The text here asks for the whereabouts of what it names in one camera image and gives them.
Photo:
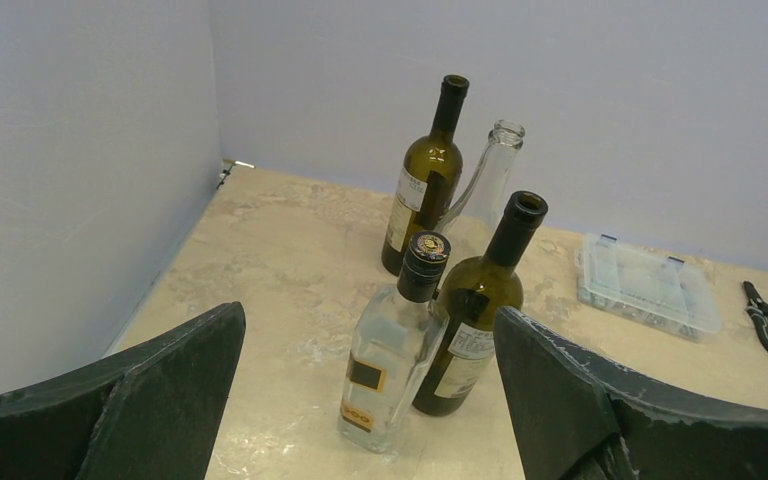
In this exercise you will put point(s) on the metal corner bracket left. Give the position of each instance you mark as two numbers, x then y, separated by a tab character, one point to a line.
228	167

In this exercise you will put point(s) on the green wine bottle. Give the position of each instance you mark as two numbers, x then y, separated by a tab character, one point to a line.
430	173
471	294

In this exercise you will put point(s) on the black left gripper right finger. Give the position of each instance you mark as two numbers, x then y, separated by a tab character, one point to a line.
579	415

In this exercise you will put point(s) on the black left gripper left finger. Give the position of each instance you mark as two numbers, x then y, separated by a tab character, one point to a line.
151	411

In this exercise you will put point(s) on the tall clear glass bottle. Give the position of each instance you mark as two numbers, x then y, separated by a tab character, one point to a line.
470	222

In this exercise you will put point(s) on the green wine bottle front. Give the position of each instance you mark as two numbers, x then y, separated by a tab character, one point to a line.
471	294

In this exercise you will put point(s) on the green wine bottle back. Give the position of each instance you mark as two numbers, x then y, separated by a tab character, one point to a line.
430	173

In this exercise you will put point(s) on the square clear liquor bottle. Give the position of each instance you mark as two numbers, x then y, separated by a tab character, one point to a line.
393	346

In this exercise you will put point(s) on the clear plastic organizer box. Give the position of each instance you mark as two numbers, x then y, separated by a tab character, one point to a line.
662	292

